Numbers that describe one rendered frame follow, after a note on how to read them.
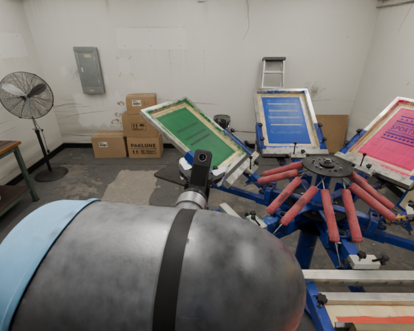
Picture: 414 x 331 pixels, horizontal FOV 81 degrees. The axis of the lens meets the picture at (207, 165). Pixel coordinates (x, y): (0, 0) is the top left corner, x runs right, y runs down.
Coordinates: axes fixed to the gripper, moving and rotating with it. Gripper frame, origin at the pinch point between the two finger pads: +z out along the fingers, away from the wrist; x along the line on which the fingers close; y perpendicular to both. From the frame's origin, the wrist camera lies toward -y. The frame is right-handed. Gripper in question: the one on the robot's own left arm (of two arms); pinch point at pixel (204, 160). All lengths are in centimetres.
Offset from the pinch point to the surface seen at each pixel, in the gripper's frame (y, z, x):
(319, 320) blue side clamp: 60, -5, 56
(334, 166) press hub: 26, 74, 75
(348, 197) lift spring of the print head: 36, 57, 82
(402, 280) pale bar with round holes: 51, 17, 97
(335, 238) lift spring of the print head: 51, 37, 74
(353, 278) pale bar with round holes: 54, 15, 75
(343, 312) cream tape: 63, 3, 70
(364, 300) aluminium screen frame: 58, 8, 79
